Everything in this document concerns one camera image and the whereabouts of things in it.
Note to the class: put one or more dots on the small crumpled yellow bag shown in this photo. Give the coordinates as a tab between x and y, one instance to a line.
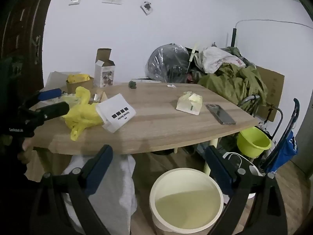
78	78

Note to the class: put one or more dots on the white box with black squares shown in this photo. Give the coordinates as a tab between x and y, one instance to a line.
115	112

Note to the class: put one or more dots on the blue shopping trolley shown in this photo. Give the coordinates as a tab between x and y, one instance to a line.
286	149

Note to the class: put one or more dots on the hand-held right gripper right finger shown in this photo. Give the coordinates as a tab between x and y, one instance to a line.
217	170

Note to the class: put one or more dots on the pale yellow stick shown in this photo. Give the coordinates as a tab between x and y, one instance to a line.
193	53

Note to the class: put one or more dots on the white open product box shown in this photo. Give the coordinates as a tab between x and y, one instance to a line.
104	74

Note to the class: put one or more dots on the pale plastic container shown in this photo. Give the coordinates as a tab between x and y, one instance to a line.
69	98

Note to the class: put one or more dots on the person's grey trousers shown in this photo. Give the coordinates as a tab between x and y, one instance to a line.
110	195

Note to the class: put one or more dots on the pale yellow table leg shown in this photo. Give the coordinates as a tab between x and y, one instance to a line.
211	151

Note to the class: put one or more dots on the white plastic bag red print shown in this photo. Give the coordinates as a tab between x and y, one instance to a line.
215	58

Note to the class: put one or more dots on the small green figurine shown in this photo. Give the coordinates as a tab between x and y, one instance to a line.
132	84

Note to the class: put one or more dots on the broken wall socket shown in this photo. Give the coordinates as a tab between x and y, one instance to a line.
146	7

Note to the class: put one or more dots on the black pole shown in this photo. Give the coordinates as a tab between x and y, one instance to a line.
234	38

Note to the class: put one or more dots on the small white wrapper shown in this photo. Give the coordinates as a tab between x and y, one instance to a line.
171	86

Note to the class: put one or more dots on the grey smartphone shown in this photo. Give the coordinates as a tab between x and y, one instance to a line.
220	113

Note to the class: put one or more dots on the green plastic basin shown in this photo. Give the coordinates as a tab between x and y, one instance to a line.
253	143

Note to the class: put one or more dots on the fan wrapped in plastic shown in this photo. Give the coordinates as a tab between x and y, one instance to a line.
167	63

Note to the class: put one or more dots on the cream plastic bucket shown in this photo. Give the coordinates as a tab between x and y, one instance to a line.
185	200

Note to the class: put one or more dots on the person's left hand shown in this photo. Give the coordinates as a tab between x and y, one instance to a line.
26	151

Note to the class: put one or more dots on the flat white box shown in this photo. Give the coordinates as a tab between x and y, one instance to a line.
144	80

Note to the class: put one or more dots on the white wall switch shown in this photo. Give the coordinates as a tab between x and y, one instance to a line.
75	0

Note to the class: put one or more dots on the dark brown door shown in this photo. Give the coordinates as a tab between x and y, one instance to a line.
22	29

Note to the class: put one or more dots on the pale yellow tissue pack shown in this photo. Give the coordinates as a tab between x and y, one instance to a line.
189	104

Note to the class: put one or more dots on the brown paper bowl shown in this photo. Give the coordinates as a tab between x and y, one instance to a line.
79	87

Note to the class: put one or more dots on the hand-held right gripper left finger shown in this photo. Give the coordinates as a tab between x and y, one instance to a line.
97	167

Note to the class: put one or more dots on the white tub with black lid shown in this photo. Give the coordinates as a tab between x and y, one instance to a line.
238	160

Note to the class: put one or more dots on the olive green cloth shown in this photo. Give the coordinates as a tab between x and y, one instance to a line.
234	83

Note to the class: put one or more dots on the brown cardboard sheet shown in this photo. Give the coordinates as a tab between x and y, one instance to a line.
273	83

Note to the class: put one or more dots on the metal chair frame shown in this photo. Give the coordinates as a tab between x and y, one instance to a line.
269	107

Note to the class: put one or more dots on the large yellow plastic bag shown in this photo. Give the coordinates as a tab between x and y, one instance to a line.
82	113

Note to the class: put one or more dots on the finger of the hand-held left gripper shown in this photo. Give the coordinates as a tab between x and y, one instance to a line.
53	110
50	94

